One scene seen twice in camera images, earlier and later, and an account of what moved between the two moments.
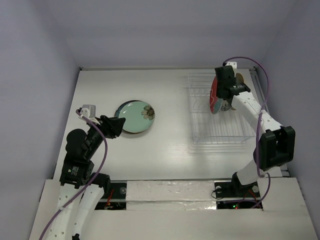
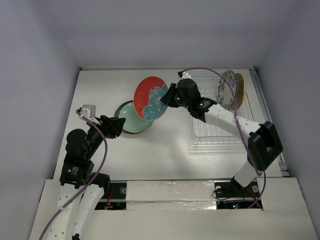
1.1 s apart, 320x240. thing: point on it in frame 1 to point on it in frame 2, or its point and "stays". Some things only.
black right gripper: x=223 y=95 to x=173 y=94
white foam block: x=170 y=195 stays
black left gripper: x=109 y=123 stays
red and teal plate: x=215 y=104 to x=148 y=91
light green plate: x=139 y=115 stays
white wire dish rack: x=222 y=128 stays
